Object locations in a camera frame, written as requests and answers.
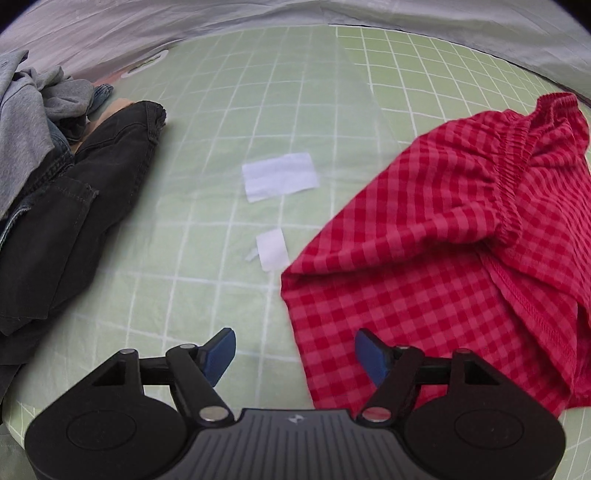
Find green grid mat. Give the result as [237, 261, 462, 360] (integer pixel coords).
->
[0, 25, 591, 480]

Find beige garment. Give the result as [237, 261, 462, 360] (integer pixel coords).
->
[70, 98, 134, 154]

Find small white paper label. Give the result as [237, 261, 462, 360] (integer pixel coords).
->
[256, 228, 290, 272]

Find black jacket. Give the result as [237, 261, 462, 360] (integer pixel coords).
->
[1, 101, 166, 392]

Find large white paper label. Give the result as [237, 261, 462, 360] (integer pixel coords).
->
[242, 152, 320, 203]

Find red checkered shorts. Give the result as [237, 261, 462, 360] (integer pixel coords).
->
[280, 93, 590, 414]

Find grey sweatshirt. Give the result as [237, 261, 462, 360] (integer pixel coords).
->
[1, 50, 94, 213]

